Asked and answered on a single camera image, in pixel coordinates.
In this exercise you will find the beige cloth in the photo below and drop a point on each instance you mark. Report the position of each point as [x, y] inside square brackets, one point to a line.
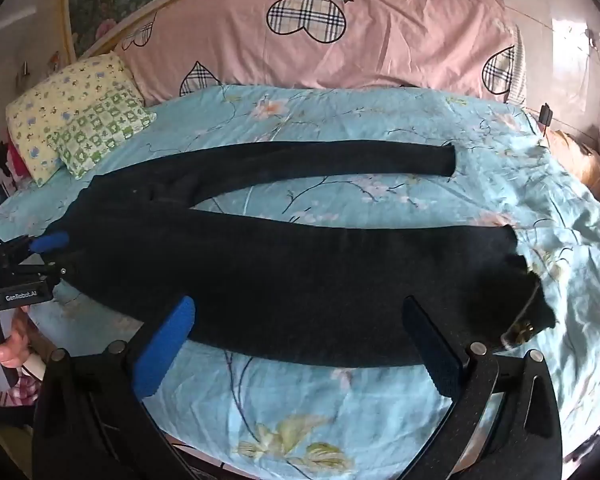
[580, 160]

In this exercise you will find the grey striped pillow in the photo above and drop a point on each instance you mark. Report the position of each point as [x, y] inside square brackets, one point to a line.
[519, 70]

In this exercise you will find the red cloth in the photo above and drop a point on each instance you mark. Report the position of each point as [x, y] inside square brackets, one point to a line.
[16, 161]

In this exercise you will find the yellow and green patterned pillow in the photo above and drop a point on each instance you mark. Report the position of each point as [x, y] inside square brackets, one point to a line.
[65, 100]

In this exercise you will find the person's left hand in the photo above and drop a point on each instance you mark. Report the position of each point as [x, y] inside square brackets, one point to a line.
[11, 349]

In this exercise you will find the small black charger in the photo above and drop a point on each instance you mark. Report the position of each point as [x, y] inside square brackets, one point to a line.
[546, 115]

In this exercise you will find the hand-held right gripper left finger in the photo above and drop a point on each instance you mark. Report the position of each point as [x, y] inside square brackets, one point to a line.
[165, 350]

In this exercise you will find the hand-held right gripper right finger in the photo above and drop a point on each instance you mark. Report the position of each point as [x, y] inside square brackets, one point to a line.
[432, 350]

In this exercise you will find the black pants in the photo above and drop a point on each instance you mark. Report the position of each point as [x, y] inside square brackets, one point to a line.
[280, 270]

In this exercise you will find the pink plaid clothing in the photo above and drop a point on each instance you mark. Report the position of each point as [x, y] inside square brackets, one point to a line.
[15, 391]

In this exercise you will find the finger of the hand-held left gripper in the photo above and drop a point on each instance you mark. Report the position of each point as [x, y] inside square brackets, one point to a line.
[55, 267]
[50, 241]

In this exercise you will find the light blue floral bed sheet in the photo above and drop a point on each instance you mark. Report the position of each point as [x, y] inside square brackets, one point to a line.
[330, 410]

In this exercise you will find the pink pillow with plaid hearts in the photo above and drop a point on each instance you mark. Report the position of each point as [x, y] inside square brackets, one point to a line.
[405, 35]

